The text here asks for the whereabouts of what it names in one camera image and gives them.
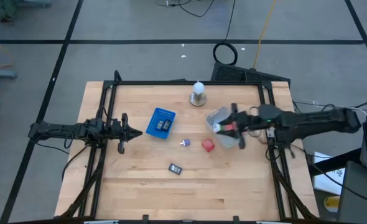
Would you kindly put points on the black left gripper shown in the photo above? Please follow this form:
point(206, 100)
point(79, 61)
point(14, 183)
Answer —
point(120, 130)

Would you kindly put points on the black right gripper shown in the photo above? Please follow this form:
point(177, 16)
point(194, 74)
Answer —
point(244, 123)

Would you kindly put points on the dark blue digital timer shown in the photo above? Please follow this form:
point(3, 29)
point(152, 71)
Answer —
point(174, 169)
point(167, 124)
point(159, 125)

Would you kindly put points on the red cube power adapter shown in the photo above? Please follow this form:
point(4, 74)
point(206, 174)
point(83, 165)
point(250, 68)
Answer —
point(207, 145)

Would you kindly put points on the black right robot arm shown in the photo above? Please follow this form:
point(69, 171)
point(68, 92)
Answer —
point(311, 121)

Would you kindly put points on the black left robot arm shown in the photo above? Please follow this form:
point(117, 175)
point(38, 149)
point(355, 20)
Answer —
point(62, 129)

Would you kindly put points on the grey plastic bin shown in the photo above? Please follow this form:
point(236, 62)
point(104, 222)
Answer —
point(216, 116)

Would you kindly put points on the blue plastic basket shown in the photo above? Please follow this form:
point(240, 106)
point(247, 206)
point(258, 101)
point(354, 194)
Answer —
point(154, 130)

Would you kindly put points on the white bulb on brass base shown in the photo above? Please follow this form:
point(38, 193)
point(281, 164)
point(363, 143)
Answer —
point(198, 88)

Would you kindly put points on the white paper sheet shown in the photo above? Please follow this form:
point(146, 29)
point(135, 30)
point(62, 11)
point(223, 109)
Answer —
point(326, 183)

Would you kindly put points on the yellow round object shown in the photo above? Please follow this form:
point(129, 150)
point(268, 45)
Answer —
point(331, 203)

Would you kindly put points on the grey computer case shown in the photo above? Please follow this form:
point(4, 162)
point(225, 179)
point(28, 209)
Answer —
point(360, 193)

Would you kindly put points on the green backpack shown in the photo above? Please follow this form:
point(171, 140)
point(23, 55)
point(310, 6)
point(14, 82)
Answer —
point(3, 9)

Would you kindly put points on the purple wall charger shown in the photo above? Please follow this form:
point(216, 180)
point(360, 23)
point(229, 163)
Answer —
point(186, 142)

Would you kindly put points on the black aluminium table frame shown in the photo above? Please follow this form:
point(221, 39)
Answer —
point(183, 82)

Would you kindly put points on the grey metal base plate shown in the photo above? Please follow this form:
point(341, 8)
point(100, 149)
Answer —
point(0, 73)

